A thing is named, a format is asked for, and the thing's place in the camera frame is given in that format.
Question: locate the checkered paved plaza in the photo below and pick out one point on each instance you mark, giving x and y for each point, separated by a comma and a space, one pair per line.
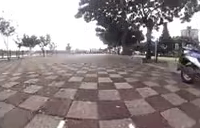
94, 93

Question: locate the row of large dark trees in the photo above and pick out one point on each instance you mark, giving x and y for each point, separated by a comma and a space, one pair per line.
121, 20

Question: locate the pole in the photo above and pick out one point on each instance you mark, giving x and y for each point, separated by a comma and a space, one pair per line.
155, 50

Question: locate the robot's own part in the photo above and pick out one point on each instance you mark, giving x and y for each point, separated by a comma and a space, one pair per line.
60, 124
132, 125

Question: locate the row of small trees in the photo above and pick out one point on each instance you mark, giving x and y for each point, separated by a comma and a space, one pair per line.
29, 41

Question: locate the pale building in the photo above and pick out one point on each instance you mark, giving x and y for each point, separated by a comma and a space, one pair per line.
189, 34

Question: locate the white scooter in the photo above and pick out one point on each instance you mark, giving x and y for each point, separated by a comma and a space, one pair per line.
196, 65

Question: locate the wooden railing fence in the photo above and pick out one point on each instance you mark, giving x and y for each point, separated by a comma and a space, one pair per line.
1, 53

